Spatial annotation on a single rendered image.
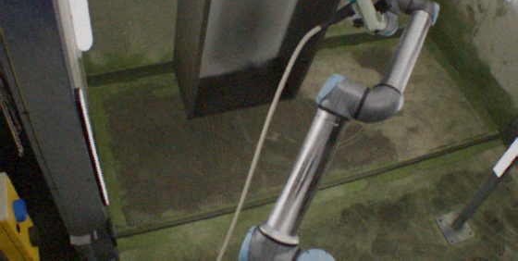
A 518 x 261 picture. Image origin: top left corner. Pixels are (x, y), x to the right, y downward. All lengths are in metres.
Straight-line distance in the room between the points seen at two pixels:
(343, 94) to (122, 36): 1.93
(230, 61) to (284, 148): 0.64
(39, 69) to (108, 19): 1.80
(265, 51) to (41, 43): 1.72
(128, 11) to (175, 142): 0.89
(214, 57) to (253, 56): 0.23
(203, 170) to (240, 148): 0.28
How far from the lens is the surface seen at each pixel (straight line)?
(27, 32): 1.34
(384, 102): 1.59
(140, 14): 3.20
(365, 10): 1.70
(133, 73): 3.27
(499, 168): 2.59
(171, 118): 3.08
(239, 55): 2.78
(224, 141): 2.97
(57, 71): 1.43
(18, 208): 1.08
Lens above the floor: 2.39
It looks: 48 degrees down
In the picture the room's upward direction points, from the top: 10 degrees clockwise
